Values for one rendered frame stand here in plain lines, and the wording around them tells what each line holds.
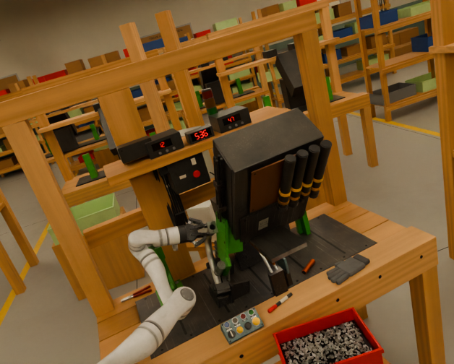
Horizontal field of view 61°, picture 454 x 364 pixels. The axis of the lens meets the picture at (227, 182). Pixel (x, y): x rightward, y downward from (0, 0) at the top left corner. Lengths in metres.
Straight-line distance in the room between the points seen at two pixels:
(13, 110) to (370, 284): 1.61
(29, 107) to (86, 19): 9.85
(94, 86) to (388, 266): 1.45
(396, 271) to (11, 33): 11.05
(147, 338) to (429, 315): 1.36
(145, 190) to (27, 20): 10.16
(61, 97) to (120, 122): 0.25
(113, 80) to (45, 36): 9.95
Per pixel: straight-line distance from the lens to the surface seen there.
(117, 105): 1.74
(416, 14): 6.76
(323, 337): 1.53
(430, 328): 2.20
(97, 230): 1.95
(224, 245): 1.61
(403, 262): 1.85
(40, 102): 1.74
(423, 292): 2.04
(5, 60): 11.89
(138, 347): 1.30
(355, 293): 1.74
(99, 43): 11.47
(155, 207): 1.86
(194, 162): 1.73
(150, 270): 1.54
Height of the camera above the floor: 1.95
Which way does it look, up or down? 21 degrees down
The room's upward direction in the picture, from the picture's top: 17 degrees counter-clockwise
